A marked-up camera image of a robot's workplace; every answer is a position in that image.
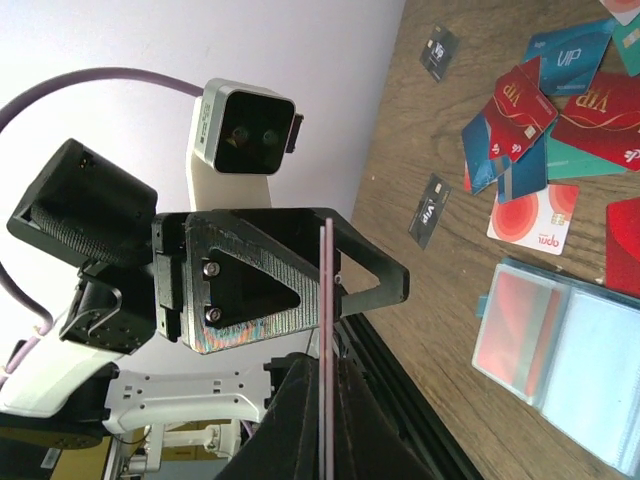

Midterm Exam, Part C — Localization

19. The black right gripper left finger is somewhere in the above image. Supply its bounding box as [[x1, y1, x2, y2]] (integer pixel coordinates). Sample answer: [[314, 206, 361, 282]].
[[217, 357, 319, 480]]

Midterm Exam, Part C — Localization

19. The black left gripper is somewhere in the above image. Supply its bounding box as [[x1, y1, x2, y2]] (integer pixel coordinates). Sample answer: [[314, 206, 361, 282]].
[[7, 139, 319, 355]]

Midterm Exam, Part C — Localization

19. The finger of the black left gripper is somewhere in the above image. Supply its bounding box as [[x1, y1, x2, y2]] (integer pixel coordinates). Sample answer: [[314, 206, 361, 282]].
[[185, 208, 409, 316]]

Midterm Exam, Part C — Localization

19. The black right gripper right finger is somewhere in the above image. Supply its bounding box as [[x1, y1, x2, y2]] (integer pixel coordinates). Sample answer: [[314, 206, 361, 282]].
[[334, 360, 433, 480]]

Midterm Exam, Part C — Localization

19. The thin pink edge-on card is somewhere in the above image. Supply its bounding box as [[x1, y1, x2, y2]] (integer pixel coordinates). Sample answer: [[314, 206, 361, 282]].
[[318, 218, 335, 480]]

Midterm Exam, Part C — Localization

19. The blue leather card holder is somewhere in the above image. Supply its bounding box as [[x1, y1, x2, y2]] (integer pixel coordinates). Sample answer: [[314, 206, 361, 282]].
[[478, 258, 639, 479]]

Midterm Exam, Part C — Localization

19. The small black card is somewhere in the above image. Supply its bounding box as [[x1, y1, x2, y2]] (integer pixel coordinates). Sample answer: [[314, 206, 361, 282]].
[[420, 24, 460, 82]]

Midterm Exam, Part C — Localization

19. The white red circle card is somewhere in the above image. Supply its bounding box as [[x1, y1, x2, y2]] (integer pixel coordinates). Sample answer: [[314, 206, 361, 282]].
[[487, 184, 580, 256]]

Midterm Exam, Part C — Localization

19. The blue VIP card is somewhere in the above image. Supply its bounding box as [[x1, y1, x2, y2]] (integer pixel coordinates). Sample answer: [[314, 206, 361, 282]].
[[523, 18, 617, 96]]

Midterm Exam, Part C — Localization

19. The glossy red card back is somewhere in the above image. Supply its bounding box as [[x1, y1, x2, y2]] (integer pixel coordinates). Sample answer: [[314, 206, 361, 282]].
[[605, 197, 640, 298]]

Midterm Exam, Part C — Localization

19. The black aluminium frame rail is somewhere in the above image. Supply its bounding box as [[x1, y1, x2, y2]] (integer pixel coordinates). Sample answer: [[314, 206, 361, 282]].
[[336, 314, 483, 480]]

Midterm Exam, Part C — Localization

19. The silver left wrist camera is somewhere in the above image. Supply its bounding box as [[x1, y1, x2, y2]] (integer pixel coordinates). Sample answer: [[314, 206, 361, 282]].
[[186, 78, 304, 211]]

